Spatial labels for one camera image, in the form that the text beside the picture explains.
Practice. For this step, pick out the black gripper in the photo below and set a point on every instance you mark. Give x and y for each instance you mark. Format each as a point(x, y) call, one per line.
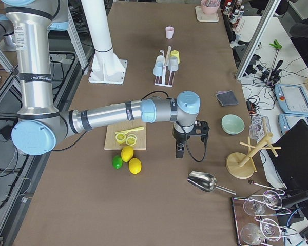
point(179, 136)

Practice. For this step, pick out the pink cup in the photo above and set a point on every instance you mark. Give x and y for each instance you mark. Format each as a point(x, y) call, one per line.
point(169, 32)

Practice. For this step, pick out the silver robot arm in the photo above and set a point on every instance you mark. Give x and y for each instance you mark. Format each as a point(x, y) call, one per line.
point(41, 125)

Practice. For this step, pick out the wooden cup tree stand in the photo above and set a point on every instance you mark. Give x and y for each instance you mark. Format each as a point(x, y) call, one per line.
point(241, 165)

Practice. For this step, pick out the grey cup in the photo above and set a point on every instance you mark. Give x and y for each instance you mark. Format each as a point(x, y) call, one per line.
point(173, 64)

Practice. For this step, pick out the glass cup on stand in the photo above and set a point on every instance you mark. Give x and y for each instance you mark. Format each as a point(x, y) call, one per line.
point(259, 126)

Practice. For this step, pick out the light blue cup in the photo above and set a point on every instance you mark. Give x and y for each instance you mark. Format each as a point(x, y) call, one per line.
point(158, 68)

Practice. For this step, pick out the yellow cup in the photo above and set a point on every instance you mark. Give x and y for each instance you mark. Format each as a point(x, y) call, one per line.
point(175, 53)

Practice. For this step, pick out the metal scoop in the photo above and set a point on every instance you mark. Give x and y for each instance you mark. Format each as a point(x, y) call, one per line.
point(206, 182)

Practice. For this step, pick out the yellow lemon front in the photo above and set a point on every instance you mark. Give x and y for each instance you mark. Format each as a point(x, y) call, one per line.
point(135, 166)

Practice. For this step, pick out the yellow lemon near board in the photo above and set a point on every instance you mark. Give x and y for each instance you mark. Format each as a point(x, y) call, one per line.
point(127, 153)

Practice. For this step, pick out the mint green bowl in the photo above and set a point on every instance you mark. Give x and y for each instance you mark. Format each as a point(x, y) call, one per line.
point(232, 124)

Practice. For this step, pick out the yellow plastic knife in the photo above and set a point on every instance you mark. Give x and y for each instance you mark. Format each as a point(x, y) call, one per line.
point(130, 130)

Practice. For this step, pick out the grey folded cloth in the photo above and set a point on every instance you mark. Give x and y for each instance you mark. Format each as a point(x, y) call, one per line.
point(226, 98)

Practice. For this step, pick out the green lime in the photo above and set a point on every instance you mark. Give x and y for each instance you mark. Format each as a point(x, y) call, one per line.
point(117, 162)

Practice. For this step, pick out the wooden cutting board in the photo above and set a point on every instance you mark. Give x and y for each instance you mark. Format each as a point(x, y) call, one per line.
point(110, 140)

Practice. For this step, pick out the blue teach pendant lower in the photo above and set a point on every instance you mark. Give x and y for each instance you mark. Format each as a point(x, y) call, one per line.
point(287, 121)

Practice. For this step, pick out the blue teach pendant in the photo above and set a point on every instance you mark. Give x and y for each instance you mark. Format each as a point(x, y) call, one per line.
point(287, 121)
point(291, 99)

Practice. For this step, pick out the wine glass rack tray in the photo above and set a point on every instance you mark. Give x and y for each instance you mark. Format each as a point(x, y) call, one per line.
point(255, 219)

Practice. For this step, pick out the black laptop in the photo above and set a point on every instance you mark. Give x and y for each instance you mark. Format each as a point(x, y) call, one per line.
point(292, 161)

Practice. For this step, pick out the blue teach pendant upper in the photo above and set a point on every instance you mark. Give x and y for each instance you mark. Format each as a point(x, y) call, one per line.
point(291, 99)

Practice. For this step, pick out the beige tray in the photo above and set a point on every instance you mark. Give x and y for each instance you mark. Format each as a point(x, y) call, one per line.
point(203, 17)

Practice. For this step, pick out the green clamp stick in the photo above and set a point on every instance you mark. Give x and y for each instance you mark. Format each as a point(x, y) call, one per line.
point(277, 47)

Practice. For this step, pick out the pink bowl with ice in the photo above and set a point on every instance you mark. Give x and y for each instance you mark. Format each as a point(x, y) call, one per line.
point(210, 7)

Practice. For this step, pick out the person in dark sweater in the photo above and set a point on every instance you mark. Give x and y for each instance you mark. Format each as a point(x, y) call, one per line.
point(299, 37)

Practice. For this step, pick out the white wire cup rack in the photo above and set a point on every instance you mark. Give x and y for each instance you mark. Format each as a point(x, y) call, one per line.
point(163, 80)

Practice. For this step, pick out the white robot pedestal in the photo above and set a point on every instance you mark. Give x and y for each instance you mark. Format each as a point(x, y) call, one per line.
point(106, 67)

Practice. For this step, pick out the aluminium frame post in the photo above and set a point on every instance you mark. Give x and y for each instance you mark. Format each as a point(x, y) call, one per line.
point(260, 29)

